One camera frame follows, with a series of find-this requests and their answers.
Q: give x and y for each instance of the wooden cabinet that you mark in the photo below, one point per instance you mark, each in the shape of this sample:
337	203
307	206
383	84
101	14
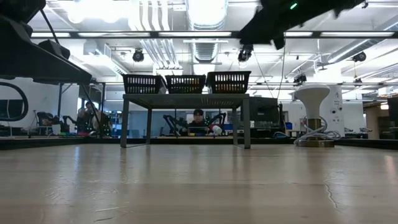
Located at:
373	121

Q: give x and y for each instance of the white mushroom lamp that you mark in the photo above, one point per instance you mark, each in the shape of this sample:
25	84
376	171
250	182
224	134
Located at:
311	96

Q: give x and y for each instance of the black ceiling camera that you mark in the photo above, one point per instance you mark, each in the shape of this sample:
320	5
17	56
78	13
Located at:
245	54
359	56
138	55
300	78

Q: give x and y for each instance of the black slotted plastic basket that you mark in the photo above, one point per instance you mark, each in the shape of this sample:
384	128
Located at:
143	84
228	82
185	84

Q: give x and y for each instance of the black background robot arm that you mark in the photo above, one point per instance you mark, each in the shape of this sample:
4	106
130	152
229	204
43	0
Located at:
169	123

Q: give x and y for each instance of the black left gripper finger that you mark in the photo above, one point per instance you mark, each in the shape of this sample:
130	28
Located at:
37	62

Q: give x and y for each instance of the black equipment cabinet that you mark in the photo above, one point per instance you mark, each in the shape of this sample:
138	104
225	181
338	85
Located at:
264	115

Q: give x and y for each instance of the person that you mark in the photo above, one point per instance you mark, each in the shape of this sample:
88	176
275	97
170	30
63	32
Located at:
93	118
198	119

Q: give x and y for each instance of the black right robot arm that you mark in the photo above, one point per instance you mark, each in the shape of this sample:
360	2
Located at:
317	9

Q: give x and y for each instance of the black monitor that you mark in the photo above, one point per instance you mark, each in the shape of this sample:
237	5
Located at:
9	109

